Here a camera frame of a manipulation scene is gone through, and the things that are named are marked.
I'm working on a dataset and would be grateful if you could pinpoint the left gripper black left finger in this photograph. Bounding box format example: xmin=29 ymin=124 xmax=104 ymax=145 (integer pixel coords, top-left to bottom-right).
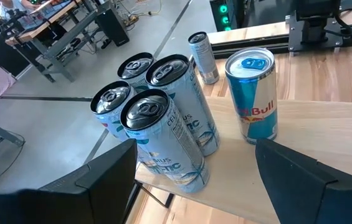
xmin=0 ymin=138 xmax=138 ymax=224

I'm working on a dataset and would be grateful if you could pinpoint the floor cable bundle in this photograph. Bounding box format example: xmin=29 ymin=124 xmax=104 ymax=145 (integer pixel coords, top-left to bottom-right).
xmin=116 ymin=0 xmax=163 ymax=29

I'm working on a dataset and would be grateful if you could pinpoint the black hanging cloth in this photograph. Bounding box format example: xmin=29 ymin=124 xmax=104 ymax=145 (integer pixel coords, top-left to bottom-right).
xmin=0 ymin=23 xmax=32 ymax=77

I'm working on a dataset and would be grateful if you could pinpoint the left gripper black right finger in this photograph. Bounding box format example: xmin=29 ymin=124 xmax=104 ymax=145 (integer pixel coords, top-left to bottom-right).
xmin=255 ymin=138 xmax=352 ymax=224

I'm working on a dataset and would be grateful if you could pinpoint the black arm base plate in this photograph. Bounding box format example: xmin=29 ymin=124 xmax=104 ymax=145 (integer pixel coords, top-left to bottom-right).
xmin=286 ymin=14 xmax=345 ymax=54

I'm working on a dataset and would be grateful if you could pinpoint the white beverage can black lid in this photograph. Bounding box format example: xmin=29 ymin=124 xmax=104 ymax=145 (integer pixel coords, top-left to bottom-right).
xmin=145 ymin=54 xmax=221 ymax=156
xmin=90 ymin=80 xmax=161 ymax=175
xmin=120 ymin=88 xmax=211 ymax=194
xmin=117 ymin=52 xmax=155 ymax=91
xmin=188 ymin=30 xmax=220 ymax=85

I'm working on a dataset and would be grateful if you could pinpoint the black computer tower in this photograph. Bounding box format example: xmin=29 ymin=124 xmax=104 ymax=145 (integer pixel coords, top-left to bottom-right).
xmin=95 ymin=7 xmax=130 ymax=47

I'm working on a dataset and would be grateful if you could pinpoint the cluttered workbench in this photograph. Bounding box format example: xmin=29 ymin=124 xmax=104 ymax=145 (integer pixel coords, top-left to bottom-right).
xmin=6 ymin=0 xmax=110 ymax=83

